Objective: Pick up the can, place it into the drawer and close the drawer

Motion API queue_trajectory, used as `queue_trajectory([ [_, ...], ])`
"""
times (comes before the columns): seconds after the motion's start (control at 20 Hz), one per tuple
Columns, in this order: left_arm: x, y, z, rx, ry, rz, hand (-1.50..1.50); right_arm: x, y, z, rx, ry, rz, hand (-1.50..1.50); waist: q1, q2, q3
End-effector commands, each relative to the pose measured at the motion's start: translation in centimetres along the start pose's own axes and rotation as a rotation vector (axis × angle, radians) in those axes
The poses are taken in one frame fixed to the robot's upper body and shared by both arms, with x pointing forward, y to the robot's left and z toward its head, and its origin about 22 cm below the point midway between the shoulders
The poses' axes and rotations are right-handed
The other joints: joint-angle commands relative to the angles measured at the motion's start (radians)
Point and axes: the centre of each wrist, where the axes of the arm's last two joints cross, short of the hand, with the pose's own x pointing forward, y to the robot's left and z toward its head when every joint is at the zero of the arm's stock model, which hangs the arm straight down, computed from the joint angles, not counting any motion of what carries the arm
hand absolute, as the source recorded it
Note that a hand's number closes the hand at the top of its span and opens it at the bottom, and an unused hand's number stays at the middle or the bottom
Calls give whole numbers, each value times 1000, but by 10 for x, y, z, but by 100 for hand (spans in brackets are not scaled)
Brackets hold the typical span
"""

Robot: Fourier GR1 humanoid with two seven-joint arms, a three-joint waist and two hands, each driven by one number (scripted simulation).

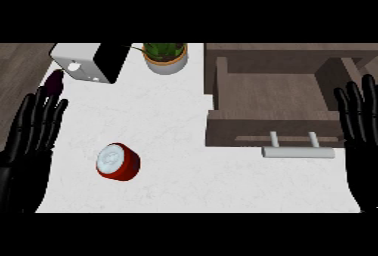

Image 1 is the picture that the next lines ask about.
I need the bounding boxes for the white toaster appliance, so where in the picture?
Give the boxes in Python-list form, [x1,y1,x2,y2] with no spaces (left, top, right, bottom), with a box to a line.
[48,43,132,85]

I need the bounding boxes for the silver drawer handle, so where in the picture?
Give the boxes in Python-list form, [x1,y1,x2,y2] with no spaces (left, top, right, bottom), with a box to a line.
[259,131,336,160]

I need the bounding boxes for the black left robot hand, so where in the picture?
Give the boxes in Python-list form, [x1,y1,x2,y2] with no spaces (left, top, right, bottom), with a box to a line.
[0,85,69,214]

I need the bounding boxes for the brown wooden cabinet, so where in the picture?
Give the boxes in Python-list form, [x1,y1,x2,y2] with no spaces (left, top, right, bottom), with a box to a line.
[203,43,378,96]

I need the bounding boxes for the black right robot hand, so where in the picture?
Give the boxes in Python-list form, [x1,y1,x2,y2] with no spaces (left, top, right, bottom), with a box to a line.
[332,73,378,214]

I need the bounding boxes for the potted green plant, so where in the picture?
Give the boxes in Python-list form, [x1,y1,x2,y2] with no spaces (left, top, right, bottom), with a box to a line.
[129,43,190,76]

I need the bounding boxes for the brown wooden drawer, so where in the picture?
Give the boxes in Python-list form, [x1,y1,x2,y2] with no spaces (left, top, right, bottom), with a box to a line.
[203,56,366,148]

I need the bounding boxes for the red can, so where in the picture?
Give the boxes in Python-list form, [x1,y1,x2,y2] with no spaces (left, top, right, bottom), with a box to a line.
[94,142,141,182]

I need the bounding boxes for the dark purple eggplant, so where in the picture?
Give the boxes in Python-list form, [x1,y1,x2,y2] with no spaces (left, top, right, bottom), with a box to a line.
[41,69,66,98]

